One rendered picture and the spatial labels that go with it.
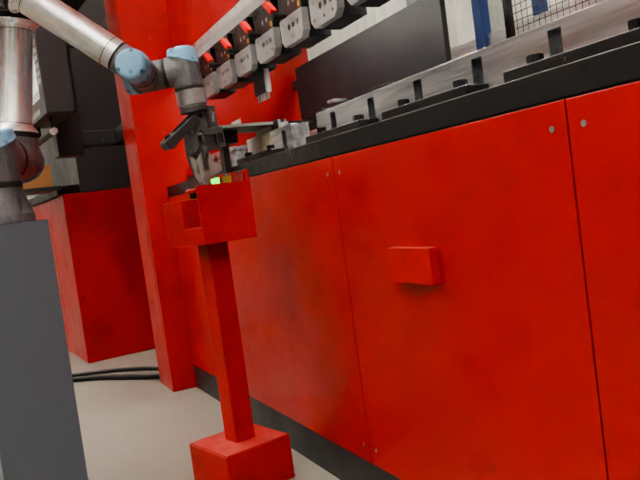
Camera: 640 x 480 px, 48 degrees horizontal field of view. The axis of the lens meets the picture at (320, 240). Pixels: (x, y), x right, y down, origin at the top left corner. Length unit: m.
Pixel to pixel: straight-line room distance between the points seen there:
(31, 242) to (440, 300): 0.95
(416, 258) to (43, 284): 0.89
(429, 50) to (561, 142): 1.42
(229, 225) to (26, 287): 0.51
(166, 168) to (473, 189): 2.09
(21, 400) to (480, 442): 1.04
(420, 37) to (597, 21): 1.35
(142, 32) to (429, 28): 1.32
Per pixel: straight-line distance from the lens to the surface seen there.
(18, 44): 2.01
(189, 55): 1.90
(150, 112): 3.18
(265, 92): 2.38
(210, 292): 1.94
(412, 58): 2.53
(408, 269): 1.40
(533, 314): 1.17
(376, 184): 1.50
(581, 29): 1.22
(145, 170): 3.14
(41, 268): 1.80
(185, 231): 1.91
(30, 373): 1.81
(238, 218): 1.88
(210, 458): 2.00
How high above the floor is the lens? 0.74
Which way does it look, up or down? 3 degrees down
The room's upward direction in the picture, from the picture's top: 8 degrees counter-clockwise
